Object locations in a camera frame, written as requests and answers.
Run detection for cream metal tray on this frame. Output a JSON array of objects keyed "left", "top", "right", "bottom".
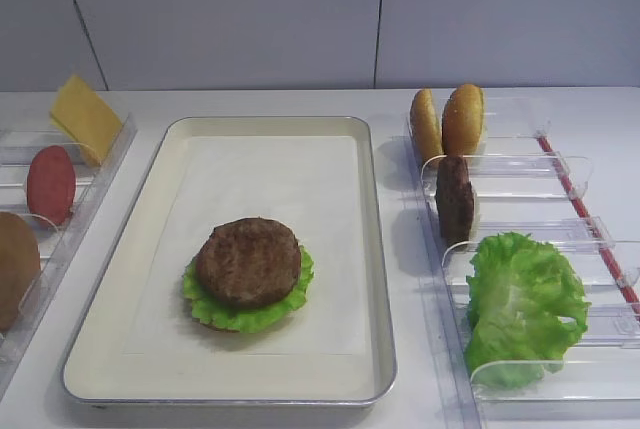
[{"left": 61, "top": 116, "right": 397, "bottom": 407}]

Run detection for left golden bun half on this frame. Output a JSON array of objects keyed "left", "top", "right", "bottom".
[{"left": 409, "top": 88, "right": 444, "bottom": 168}]

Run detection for golden bun half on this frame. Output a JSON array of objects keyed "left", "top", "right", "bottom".
[
  {"left": 409, "top": 88, "right": 444, "bottom": 168},
  {"left": 442, "top": 83, "right": 485, "bottom": 155}
]

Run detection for green lettuce leaf on burger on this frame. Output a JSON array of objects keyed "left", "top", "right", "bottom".
[{"left": 182, "top": 245, "right": 314, "bottom": 334}]

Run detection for brown bun in left rack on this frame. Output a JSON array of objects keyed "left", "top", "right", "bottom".
[{"left": 0, "top": 212, "right": 40, "bottom": 332}]

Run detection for right golden bun half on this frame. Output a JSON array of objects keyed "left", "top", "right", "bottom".
[{"left": 442, "top": 83, "right": 485, "bottom": 155}]

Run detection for clear acrylic left rack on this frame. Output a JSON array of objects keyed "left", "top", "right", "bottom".
[{"left": 1, "top": 116, "right": 137, "bottom": 374}]

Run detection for green lettuce in rack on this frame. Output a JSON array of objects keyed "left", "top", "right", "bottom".
[{"left": 464, "top": 232, "right": 590, "bottom": 389}]

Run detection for clear acrylic rack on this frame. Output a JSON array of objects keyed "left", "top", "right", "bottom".
[
  {"left": 1, "top": 116, "right": 137, "bottom": 374},
  {"left": 405, "top": 114, "right": 639, "bottom": 428}
]

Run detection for white paper tray liner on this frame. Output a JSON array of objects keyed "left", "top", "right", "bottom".
[{"left": 125, "top": 136, "right": 370, "bottom": 358}]

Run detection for red tomato slice in rack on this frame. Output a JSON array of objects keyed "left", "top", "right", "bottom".
[{"left": 26, "top": 145, "right": 76, "bottom": 226}]

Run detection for yellow cheese slices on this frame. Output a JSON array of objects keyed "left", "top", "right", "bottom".
[{"left": 50, "top": 75, "right": 123, "bottom": 167}]

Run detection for clear acrylic right rack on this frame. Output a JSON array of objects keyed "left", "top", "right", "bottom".
[{"left": 405, "top": 114, "right": 639, "bottom": 428}]

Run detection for brown meat patty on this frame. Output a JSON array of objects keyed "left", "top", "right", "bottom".
[
  {"left": 435, "top": 156, "right": 475, "bottom": 247},
  {"left": 195, "top": 217, "right": 302, "bottom": 309}
]

